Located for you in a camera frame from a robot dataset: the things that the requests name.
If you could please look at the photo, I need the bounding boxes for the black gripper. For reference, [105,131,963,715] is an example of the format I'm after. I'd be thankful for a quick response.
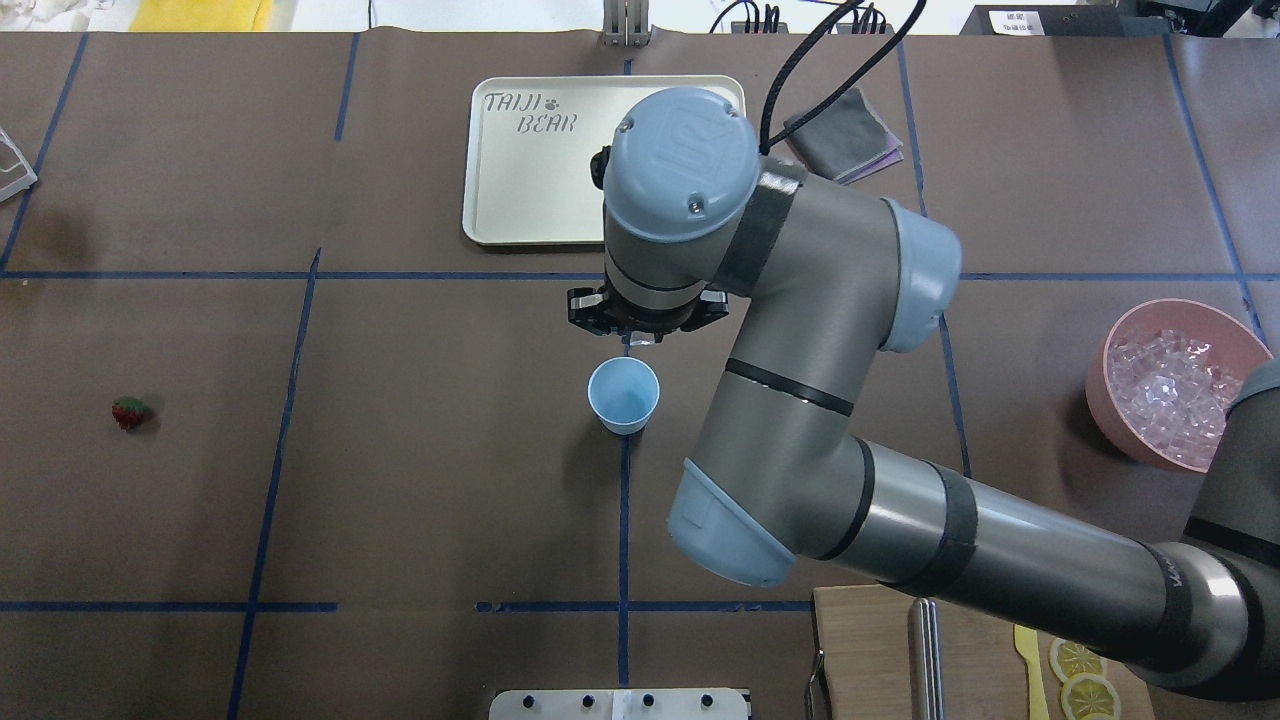
[566,146,731,337]

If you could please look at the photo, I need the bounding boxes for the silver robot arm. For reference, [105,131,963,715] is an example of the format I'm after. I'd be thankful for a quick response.
[567,86,1279,702]

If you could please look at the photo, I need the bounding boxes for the light blue plastic cup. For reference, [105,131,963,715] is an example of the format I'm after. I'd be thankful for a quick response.
[588,357,660,436]

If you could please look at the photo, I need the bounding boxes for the clear ice cubes pile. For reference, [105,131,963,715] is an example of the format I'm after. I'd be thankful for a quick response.
[1105,328,1243,471]

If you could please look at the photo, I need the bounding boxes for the cream bear tray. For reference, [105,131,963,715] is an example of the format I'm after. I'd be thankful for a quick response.
[461,76,746,247]

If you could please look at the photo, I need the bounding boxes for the grey folded cloth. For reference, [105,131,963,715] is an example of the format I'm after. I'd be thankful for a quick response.
[783,86,904,184]

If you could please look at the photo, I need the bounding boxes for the wooden cutting board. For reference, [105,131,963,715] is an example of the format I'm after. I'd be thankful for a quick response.
[810,584,1157,720]

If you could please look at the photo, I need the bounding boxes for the red strawberry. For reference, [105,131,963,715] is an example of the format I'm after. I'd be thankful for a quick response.
[110,396,154,432]

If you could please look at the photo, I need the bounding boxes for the black box with label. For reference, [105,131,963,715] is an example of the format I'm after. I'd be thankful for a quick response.
[957,3,1129,37]

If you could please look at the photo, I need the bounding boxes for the yellow cloth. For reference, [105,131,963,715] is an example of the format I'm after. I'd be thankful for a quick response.
[129,1,275,33]

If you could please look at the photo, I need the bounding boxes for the yellow plastic knife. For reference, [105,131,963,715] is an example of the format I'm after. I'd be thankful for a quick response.
[1012,624,1050,720]

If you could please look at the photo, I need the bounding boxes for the pink bowl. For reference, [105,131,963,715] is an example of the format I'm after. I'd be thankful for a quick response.
[1085,299,1275,474]

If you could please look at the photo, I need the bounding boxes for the lemon slices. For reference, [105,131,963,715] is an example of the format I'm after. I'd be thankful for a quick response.
[1050,638,1123,719]

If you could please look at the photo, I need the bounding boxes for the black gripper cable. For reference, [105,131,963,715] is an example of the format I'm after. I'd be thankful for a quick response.
[760,0,927,155]

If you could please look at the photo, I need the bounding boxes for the aluminium frame post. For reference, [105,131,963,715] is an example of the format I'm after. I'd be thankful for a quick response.
[602,0,653,47]

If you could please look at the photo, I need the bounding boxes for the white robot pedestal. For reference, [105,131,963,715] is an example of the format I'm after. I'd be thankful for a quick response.
[486,687,753,719]

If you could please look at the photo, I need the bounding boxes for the white wire cup rack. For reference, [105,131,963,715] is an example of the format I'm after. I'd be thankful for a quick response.
[0,128,38,202]

